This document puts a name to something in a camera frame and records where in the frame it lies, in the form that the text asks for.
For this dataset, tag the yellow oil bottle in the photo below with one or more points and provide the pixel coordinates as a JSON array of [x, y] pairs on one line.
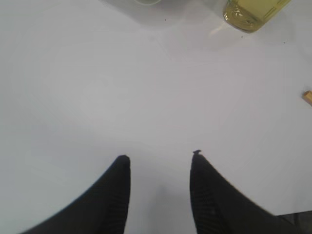
[[251, 15]]

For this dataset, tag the green wavy plastic plate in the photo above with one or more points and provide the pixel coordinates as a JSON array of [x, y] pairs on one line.
[[147, 2]]

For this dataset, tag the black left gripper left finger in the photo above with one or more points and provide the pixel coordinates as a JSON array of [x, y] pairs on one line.
[[102, 209]]

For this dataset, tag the gold glitter pen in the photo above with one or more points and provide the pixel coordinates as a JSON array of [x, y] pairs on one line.
[[307, 96]]

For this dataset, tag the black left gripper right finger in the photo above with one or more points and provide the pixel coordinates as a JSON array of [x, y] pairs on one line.
[[219, 208]]

